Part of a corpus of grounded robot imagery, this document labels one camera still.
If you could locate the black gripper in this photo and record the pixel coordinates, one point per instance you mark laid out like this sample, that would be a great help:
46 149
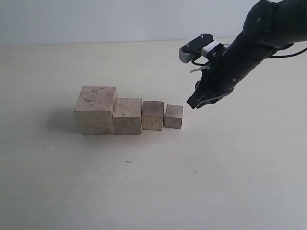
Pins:
241 57

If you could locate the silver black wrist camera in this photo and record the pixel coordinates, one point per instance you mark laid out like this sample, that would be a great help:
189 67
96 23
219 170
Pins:
203 45

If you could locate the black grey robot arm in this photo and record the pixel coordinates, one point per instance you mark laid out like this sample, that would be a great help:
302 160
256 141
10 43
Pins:
269 27

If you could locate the second largest wooden cube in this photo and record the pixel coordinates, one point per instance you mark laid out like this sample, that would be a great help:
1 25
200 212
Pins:
127 116

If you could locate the third largest wooden cube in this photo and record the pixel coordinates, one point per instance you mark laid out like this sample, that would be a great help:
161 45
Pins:
152 115

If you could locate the smallest wooden cube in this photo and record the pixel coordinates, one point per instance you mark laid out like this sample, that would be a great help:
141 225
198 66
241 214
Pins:
173 116

